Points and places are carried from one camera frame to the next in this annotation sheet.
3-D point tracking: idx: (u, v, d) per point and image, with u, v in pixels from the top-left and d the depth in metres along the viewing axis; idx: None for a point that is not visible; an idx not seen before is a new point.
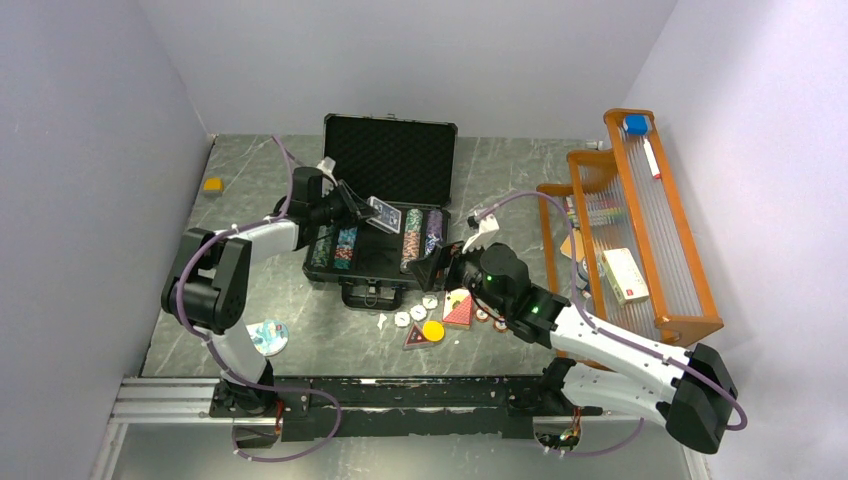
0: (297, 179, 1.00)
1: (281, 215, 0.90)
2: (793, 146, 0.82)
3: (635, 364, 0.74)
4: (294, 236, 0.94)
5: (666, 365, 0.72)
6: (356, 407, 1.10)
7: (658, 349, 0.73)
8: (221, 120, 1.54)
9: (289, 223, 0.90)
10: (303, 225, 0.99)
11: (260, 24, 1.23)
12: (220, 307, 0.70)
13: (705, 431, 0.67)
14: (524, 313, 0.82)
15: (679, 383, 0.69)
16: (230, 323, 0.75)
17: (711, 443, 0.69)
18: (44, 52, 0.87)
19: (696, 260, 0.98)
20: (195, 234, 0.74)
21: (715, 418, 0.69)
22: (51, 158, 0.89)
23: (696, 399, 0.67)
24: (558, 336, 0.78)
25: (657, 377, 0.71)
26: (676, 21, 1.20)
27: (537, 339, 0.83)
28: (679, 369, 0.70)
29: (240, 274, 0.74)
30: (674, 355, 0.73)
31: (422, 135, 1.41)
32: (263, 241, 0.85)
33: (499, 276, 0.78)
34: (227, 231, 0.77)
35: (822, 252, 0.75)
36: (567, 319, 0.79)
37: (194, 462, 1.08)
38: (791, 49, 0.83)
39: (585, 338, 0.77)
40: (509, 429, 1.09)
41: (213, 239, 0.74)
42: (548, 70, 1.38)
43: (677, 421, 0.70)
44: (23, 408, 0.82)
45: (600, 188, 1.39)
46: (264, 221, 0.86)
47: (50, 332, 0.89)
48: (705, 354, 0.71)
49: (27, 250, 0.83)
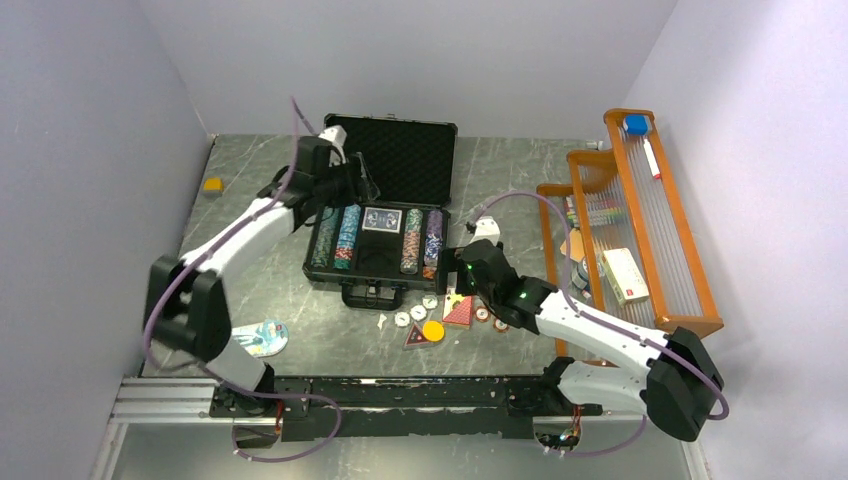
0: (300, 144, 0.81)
1: (271, 203, 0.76)
2: (793, 145, 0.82)
3: (612, 346, 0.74)
4: (291, 220, 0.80)
5: (644, 346, 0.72)
6: (356, 407, 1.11)
7: (637, 332, 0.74)
8: (221, 120, 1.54)
9: (281, 215, 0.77)
10: (302, 203, 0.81)
11: (260, 24, 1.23)
12: (199, 346, 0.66)
13: (681, 415, 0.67)
14: (513, 298, 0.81)
15: (654, 364, 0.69)
16: (213, 351, 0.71)
17: (690, 429, 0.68)
18: (45, 54, 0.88)
19: (696, 260, 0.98)
20: (162, 267, 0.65)
21: (694, 404, 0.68)
22: (51, 160, 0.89)
23: (670, 379, 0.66)
24: (542, 320, 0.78)
25: (635, 359, 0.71)
26: (676, 21, 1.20)
27: (525, 324, 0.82)
28: (656, 352, 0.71)
29: (213, 309, 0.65)
30: (652, 337, 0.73)
31: (422, 134, 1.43)
32: (248, 248, 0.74)
33: (477, 263, 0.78)
34: (198, 259, 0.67)
35: (823, 253, 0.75)
36: (553, 303, 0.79)
37: (194, 462, 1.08)
38: (792, 49, 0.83)
39: (568, 320, 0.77)
40: (509, 429, 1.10)
41: (182, 275, 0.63)
42: (548, 71, 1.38)
43: (655, 404, 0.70)
44: (24, 407, 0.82)
45: (600, 188, 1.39)
46: (245, 221, 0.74)
47: (50, 332, 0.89)
48: (685, 337, 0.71)
49: (29, 252, 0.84)
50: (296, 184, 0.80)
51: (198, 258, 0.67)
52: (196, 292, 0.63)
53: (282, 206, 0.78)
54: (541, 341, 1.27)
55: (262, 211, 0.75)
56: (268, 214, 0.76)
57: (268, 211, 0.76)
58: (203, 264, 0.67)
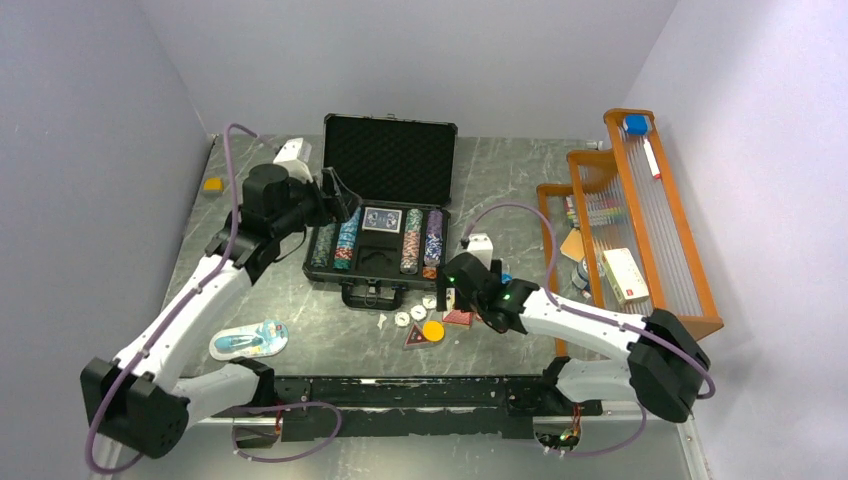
0: (247, 184, 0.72)
1: (218, 267, 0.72)
2: (793, 146, 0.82)
3: (593, 335, 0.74)
4: (246, 280, 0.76)
5: (623, 331, 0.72)
6: (356, 407, 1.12)
7: (616, 318, 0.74)
8: (221, 120, 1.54)
9: (232, 277, 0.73)
10: (257, 253, 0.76)
11: (260, 24, 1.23)
12: (151, 444, 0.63)
13: (666, 395, 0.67)
14: (497, 300, 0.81)
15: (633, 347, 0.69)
16: (171, 442, 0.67)
17: (677, 408, 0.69)
18: (46, 53, 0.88)
19: (696, 259, 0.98)
20: (97, 373, 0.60)
21: (679, 382, 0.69)
22: (51, 159, 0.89)
23: (650, 360, 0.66)
24: (525, 317, 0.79)
25: (615, 344, 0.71)
26: (676, 21, 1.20)
27: (513, 325, 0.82)
28: (635, 335, 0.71)
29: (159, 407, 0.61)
30: (630, 321, 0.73)
31: (422, 134, 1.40)
32: (197, 325, 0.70)
33: (456, 275, 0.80)
34: (134, 359, 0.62)
35: (824, 252, 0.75)
36: (534, 301, 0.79)
37: (194, 462, 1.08)
38: (792, 48, 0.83)
39: (550, 315, 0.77)
40: (509, 428, 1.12)
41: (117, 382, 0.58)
42: (548, 71, 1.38)
43: (641, 387, 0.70)
44: (23, 407, 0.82)
45: (600, 188, 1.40)
46: (190, 296, 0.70)
47: (50, 332, 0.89)
48: (662, 317, 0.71)
49: (28, 251, 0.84)
50: (248, 230, 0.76)
51: (133, 359, 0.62)
52: (132, 399, 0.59)
53: (231, 266, 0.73)
54: (541, 341, 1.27)
55: (207, 279, 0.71)
56: (216, 281, 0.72)
57: (216, 276, 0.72)
58: (140, 363, 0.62)
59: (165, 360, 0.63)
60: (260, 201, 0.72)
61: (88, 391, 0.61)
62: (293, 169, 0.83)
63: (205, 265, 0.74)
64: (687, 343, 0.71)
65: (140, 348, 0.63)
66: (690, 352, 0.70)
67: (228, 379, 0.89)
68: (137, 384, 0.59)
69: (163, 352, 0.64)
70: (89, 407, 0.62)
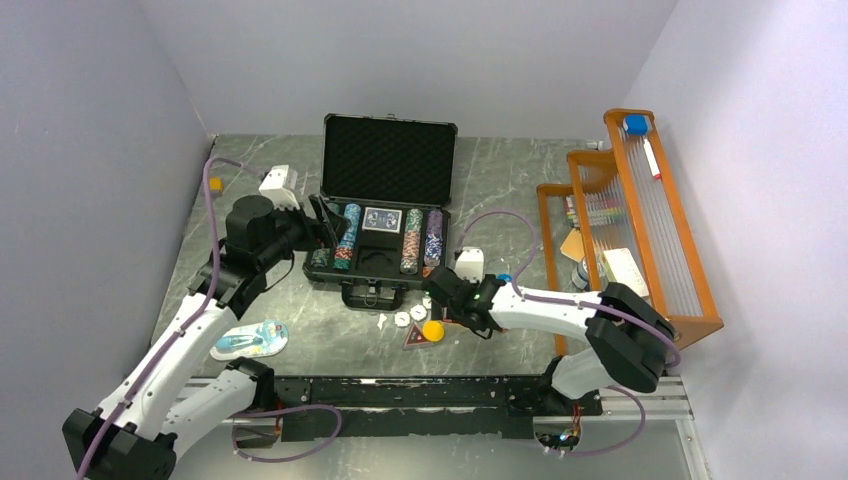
0: (230, 218, 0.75)
1: (200, 308, 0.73)
2: (791, 147, 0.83)
3: (556, 316, 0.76)
4: (231, 316, 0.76)
5: (581, 309, 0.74)
6: (356, 407, 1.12)
7: (574, 297, 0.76)
8: (221, 120, 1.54)
9: (215, 317, 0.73)
10: (244, 287, 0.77)
11: (260, 24, 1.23)
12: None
13: (630, 364, 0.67)
14: (470, 301, 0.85)
15: (591, 321, 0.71)
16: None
17: (646, 377, 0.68)
18: (45, 53, 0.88)
19: (696, 260, 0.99)
20: (77, 425, 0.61)
21: (642, 351, 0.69)
22: (51, 158, 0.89)
23: (607, 330, 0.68)
24: (495, 312, 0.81)
25: (575, 322, 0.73)
26: (676, 21, 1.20)
27: (488, 324, 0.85)
28: (593, 310, 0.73)
29: (145, 453, 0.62)
30: (587, 298, 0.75)
31: (421, 134, 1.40)
32: (181, 369, 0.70)
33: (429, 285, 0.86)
34: (116, 410, 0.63)
35: (823, 253, 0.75)
36: (501, 294, 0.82)
37: (194, 462, 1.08)
38: (792, 49, 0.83)
39: (515, 306, 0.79)
40: (509, 429, 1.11)
41: (97, 437, 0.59)
42: (549, 71, 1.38)
43: (606, 361, 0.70)
44: (24, 407, 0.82)
45: (600, 188, 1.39)
46: (172, 339, 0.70)
47: (51, 332, 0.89)
48: (616, 290, 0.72)
49: (29, 251, 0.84)
50: (236, 263, 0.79)
51: (115, 409, 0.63)
52: (115, 450, 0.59)
53: (215, 305, 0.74)
54: (541, 341, 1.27)
55: (189, 322, 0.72)
56: (198, 323, 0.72)
57: (198, 317, 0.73)
58: (122, 413, 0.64)
59: (147, 406, 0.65)
60: (243, 235, 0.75)
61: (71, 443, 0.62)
62: (281, 197, 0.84)
63: (187, 305, 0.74)
64: (644, 311, 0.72)
65: (121, 397, 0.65)
66: (649, 321, 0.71)
67: (222, 394, 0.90)
68: (119, 438, 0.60)
69: (145, 400, 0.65)
70: (75, 457, 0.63)
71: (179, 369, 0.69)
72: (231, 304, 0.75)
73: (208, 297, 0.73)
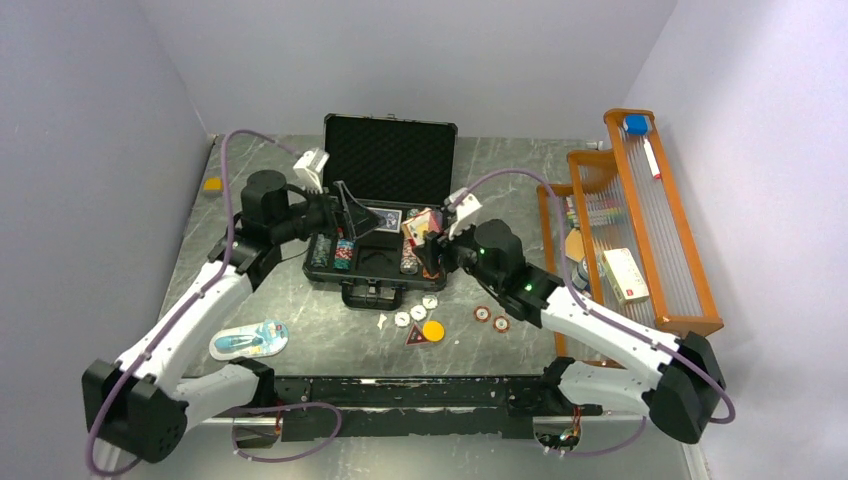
0: (245, 192, 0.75)
1: (220, 273, 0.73)
2: (793, 143, 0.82)
3: (623, 348, 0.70)
4: (245, 286, 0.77)
5: (655, 350, 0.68)
6: (356, 407, 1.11)
7: (647, 334, 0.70)
8: (221, 120, 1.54)
9: (234, 283, 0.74)
10: (259, 259, 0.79)
11: (260, 25, 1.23)
12: (151, 449, 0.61)
13: (690, 422, 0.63)
14: (517, 289, 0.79)
15: (665, 369, 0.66)
16: (172, 447, 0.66)
17: (694, 436, 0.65)
18: (46, 53, 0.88)
19: (696, 259, 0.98)
20: (97, 375, 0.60)
21: (700, 408, 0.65)
22: (52, 158, 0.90)
23: (682, 385, 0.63)
24: (548, 315, 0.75)
25: (645, 362, 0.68)
26: (677, 20, 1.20)
27: (528, 316, 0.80)
28: (668, 356, 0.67)
29: (161, 408, 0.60)
30: (664, 341, 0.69)
31: (422, 134, 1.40)
32: (195, 333, 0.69)
33: (492, 251, 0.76)
34: (136, 362, 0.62)
35: (823, 253, 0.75)
36: (560, 298, 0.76)
37: (195, 462, 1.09)
38: (793, 48, 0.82)
39: (575, 318, 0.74)
40: (509, 429, 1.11)
41: (117, 386, 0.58)
42: (548, 72, 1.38)
43: (659, 411, 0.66)
44: (25, 405, 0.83)
45: (600, 188, 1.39)
46: (191, 299, 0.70)
47: (51, 330, 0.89)
48: (695, 342, 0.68)
49: (31, 251, 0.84)
50: (251, 236, 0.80)
51: (135, 362, 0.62)
52: (134, 399, 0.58)
53: (234, 272, 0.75)
54: (541, 341, 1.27)
55: (209, 284, 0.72)
56: (217, 286, 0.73)
57: (217, 281, 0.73)
58: (143, 366, 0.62)
59: (167, 362, 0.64)
60: (259, 210, 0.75)
61: (88, 395, 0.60)
62: (304, 178, 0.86)
63: (207, 272, 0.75)
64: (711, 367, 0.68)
65: (142, 351, 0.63)
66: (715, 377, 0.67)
67: (226, 381, 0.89)
68: (139, 386, 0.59)
69: (165, 354, 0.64)
70: (88, 414, 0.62)
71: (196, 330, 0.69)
72: (245, 272, 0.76)
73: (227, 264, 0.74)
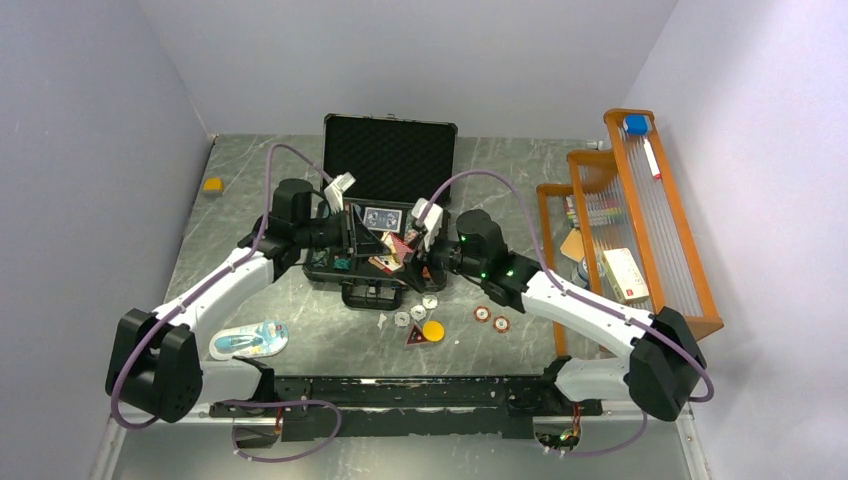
0: (277, 193, 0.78)
1: (251, 253, 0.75)
2: (793, 143, 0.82)
3: (597, 325, 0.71)
4: (269, 271, 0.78)
5: (628, 326, 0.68)
6: (356, 407, 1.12)
7: (622, 310, 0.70)
8: (222, 120, 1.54)
9: (262, 264, 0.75)
10: (284, 253, 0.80)
11: (260, 25, 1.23)
12: (167, 406, 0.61)
13: (664, 396, 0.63)
14: (500, 276, 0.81)
15: (638, 343, 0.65)
16: (182, 412, 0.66)
17: (672, 411, 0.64)
18: (45, 53, 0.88)
19: (696, 259, 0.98)
20: (132, 323, 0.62)
21: (677, 383, 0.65)
22: (52, 159, 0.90)
23: (654, 358, 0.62)
24: (528, 298, 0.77)
25: (619, 338, 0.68)
26: (677, 21, 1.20)
27: (512, 303, 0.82)
28: (641, 331, 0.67)
29: (186, 364, 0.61)
30: (637, 316, 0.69)
31: (422, 134, 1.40)
32: (221, 305, 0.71)
33: (472, 237, 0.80)
34: (172, 311, 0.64)
35: (823, 253, 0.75)
36: (539, 282, 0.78)
37: (195, 461, 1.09)
38: (793, 49, 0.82)
39: (554, 299, 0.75)
40: (509, 429, 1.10)
41: (151, 331, 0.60)
42: (548, 72, 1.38)
43: (636, 387, 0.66)
44: (25, 405, 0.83)
45: (600, 188, 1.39)
46: (223, 271, 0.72)
47: (51, 331, 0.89)
48: (669, 316, 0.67)
49: (31, 251, 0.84)
50: (276, 234, 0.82)
51: (171, 311, 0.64)
52: (166, 348, 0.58)
53: (262, 256, 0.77)
54: (541, 341, 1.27)
55: (241, 261, 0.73)
56: (247, 264, 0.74)
57: (247, 260, 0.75)
58: (177, 316, 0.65)
59: (201, 316, 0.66)
60: (288, 208, 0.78)
61: (119, 346, 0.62)
62: (330, 197, 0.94)
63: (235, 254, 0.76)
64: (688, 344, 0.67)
65: (179, 302, 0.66)
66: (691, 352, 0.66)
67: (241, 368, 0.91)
68: (173, 333, 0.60)
69: (199, 311, 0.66)
70: (111, 366, 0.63)
71: (222, 300, 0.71)
72: (272, 259, 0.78)
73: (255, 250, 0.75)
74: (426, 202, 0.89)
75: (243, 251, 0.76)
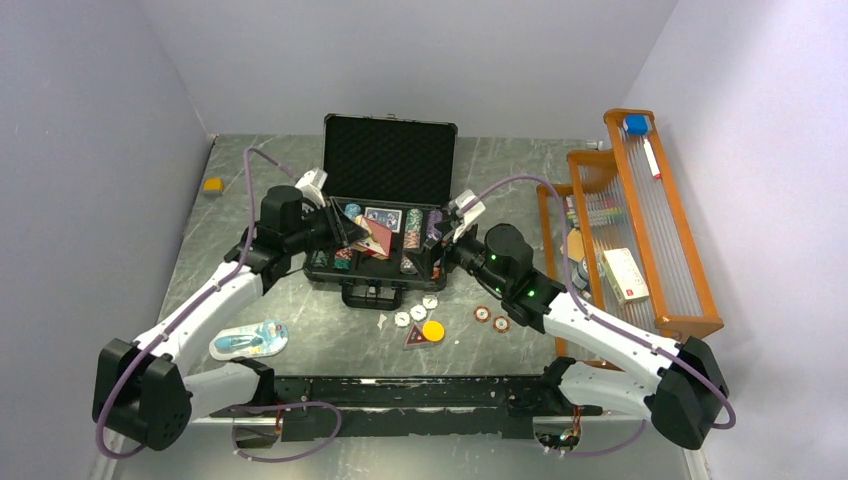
0: (265, 202, 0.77)
1: (237, 269, 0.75)
2: (794, 143, 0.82)
3: (622, 352, 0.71)
4: (259, 285, 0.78)
5: (655, 355, 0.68)
6: (357, 407, 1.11)
7: (648, 339, 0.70)
8: (222, 120, 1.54)
9: (249, 281, 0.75)
10: (272, 264, 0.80)
11: (260, 25, 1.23)
12: (155, 436, 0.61)
13: (690, 427, 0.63)
14: (521, 296, 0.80)
15: (665, 373, 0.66)
16: (173, 438, 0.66)
17: (695, 440, 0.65)
18: (45, 52, 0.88)
19: (696, 259, 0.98)
20: (115, 354, 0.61)
21: (702, 414, 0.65)
22: (52, 158, 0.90)
23: (681, 390, 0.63)
24: (550, 320, 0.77)
25: (645, 366, 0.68)
26: (677, 21, 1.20)
27: (531, 323, 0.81)
28: (667, 360, 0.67)
29: (171, 394, 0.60)
30: (663, 346, 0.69)
31: (422, 135, 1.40)
32: (206, 328, 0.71)
33: (503, 256, 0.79)
34: (154, 341, 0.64)
35: (822, 253, 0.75)
36: (562, 304, 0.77)
37: (195, 462, 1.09)
38: (792, 49, 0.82)
39: (577, 323, 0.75)
40: (508, 429, 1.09)
41: (133, 364, 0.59)
42: (548, 71, 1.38)
43: (660, 415, 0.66)
44: (25, 404, 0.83)
45: (600, 188, 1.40)
46: (207, 292, 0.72)
47: (51, 330, 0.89)
48: (696, 347, 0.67)
49: (30, 250, 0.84)
50: (264, 243, 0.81)
51: (153, 341, 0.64)
52: (148, 380, 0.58)
53: (249, 270, 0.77)
54: (541, 341, 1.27)
55: (226, 278, 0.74)
56: (233, 282, 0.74)
57: (233, 277, 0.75)
58: (159, 346, 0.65)
59: (183, 345, 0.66)
60: (276, 217, 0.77)
61: (102, 378, 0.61)
62: (307, 196, 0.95)
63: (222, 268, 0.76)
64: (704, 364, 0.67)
65: (160, 332, 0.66)
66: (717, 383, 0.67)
67: (231, 376, 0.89)
68: (155, 365, 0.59)
69: (181, 339, 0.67)
70: (97, 397, 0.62)
71: (207, 323, 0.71)
72: (259, 272, 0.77)
73: (241, 265, 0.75)
74: (472, 196, 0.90)
75: (229, 266, 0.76)
